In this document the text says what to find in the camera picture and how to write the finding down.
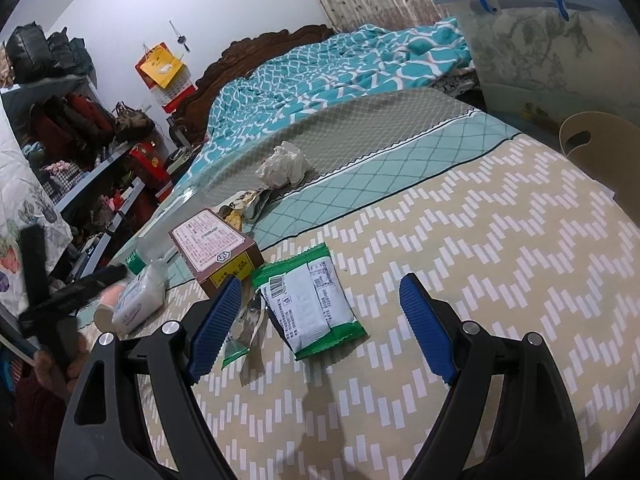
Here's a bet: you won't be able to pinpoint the red clothes pile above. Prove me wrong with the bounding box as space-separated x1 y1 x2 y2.
29 92 117 156

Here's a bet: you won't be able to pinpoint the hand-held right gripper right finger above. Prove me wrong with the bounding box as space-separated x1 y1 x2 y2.
398 272 586 480

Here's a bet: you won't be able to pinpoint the beige chevron bed sheet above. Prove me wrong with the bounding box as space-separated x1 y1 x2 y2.
80 87 637 480

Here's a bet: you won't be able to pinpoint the person's left forearm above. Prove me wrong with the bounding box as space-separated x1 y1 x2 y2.
12 372 76 466

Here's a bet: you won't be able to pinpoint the brown handbag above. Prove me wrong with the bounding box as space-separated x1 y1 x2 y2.
112 102 157 144

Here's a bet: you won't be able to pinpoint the beige trash bin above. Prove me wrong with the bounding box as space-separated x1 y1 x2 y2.
558 110 640 182

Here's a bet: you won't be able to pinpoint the snack wrapper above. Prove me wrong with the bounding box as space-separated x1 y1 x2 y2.
215 187 274 224

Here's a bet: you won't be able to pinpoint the red box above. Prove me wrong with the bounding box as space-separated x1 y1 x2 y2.
127 142 174 202

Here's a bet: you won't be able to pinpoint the clear storage box blue handle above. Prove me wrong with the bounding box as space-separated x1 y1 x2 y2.
432 0 640 137

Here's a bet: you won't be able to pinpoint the green white snack packet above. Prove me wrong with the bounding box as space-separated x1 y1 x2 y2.
250 242 369 362

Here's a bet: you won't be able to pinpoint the clear plastic bottle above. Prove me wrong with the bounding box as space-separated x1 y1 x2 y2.
122 185 211 277

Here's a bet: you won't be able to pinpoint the brown medicine box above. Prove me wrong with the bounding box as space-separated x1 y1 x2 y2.
168 209 265 302

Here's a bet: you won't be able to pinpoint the person's left hand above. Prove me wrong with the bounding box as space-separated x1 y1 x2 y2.
30 332 93 396

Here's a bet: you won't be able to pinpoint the white floral quilt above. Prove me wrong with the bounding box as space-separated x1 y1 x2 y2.
0 105 73 318

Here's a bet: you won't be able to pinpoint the small pink bottle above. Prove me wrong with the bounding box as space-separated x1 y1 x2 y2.
93 282 126 334

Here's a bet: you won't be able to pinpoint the hanging keys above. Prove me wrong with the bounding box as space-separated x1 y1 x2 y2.
169 20 191 54

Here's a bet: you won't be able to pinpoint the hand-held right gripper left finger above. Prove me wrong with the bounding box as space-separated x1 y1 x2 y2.
54 275 244 480

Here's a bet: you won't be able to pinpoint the teal patterned blanket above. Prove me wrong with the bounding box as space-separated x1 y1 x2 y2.
185 17 477 211

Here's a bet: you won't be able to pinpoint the yellow red wall calendar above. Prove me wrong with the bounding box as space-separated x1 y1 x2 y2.
135 45 197 114

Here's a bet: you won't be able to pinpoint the carved wooden headboard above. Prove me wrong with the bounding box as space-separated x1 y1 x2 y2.
167 25 337 147

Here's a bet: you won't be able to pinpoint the small torn green wrapper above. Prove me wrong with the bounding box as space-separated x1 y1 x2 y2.
221 290 267 372

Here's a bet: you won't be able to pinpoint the grey metal shelf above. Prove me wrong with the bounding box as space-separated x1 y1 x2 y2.
0 74 168 281

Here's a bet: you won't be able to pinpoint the white tissue pack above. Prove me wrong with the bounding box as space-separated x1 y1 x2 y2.
111 260 169 336

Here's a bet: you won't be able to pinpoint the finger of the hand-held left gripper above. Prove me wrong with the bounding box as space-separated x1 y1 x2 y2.
19 264 128 328
18 224 50 307

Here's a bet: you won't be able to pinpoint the black bag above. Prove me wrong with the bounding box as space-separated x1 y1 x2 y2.
5 22 57 84

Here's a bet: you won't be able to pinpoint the dark grey bag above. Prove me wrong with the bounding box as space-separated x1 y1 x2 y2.
47 30 97 77

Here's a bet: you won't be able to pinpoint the white tissue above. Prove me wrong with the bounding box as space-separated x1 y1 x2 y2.
256 141 309 189

